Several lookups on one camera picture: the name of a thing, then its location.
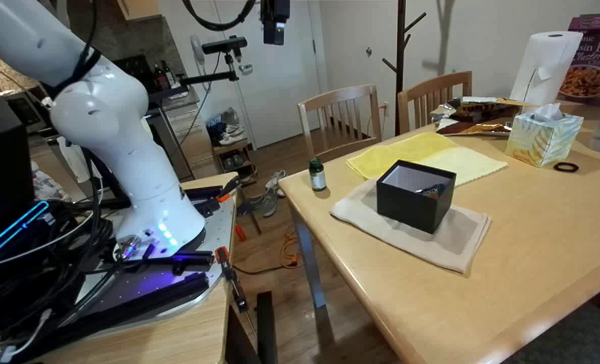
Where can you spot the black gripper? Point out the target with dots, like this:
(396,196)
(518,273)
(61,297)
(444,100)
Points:
(276,21)

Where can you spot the black box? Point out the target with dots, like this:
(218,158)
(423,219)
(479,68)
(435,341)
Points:
(412,203)

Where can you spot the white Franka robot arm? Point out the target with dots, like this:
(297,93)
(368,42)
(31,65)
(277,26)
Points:
(110,122)

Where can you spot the patterned tissue box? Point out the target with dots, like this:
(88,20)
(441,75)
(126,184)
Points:
(542,138)

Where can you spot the purple cereal box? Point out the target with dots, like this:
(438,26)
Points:
(592,61)

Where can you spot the light wooden chair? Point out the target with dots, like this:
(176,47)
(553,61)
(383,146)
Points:
(434,83)
(341,95)

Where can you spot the pair of shoes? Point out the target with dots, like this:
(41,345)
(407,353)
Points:
(232,133)

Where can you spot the black coat rack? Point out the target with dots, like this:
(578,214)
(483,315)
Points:
(401,68)

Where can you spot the small dark bottle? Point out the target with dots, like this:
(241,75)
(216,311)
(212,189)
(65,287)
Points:
(318,177)

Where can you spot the brown snack bag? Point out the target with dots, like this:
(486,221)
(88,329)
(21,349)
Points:
(481,114)

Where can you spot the metal table leg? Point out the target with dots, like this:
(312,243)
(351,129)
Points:
(310,270)

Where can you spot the white paper towel roll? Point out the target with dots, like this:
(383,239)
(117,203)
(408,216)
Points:
(545,68)

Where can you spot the beige cloth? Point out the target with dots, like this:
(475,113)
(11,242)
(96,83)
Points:
(447,243)

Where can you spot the black monitor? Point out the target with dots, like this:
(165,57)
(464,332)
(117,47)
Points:
(2,175)

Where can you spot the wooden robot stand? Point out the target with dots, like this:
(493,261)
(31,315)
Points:
(165,337)

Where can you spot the black device with blue light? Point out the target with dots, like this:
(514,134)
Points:
(8,235)

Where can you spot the black camera on stand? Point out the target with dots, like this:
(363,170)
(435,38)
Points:
(225,46)

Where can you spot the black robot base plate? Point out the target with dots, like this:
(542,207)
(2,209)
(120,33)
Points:
(144,289)

